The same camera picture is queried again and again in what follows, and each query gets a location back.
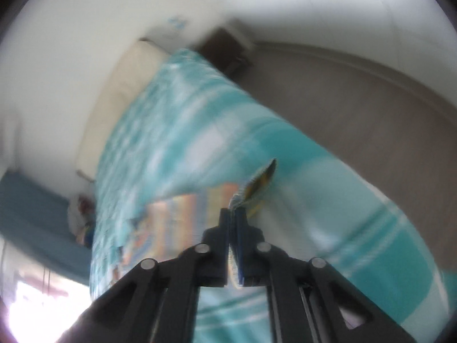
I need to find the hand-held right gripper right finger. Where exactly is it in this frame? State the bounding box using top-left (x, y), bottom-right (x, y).
top-left (234, 207), bottom-right (419, 343)

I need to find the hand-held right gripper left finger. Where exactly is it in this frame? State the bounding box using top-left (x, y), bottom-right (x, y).
top-left (53, 208), bottom-right (230, 343)

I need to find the striped multicolour small garment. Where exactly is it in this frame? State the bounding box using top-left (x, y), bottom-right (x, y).
top-left (111, 157), bottom-right (279, 290)

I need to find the pile of mixed clothes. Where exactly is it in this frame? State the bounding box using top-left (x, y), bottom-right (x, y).
top-left (67, 194), bottom-right (98, 250)

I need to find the teal plaid bed sheet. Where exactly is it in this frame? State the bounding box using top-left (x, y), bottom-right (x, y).
top-left (87, 48), bottom-right (451, 343)

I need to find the cream padded headboard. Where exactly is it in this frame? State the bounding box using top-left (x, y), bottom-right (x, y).
top-left (76, 39), bottom-right (173, 184)

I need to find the blue curtain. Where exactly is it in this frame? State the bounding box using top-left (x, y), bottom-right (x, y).
top-left (0, 171), bottom-right (94, 287)

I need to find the dark wooden nightstand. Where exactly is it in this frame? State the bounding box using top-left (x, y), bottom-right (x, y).
top-left (197, 28), bottom-right (256, 76)

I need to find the white wardrobe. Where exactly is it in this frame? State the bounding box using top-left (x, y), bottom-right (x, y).
top-left (246, 0), bottom-right (457, 122)

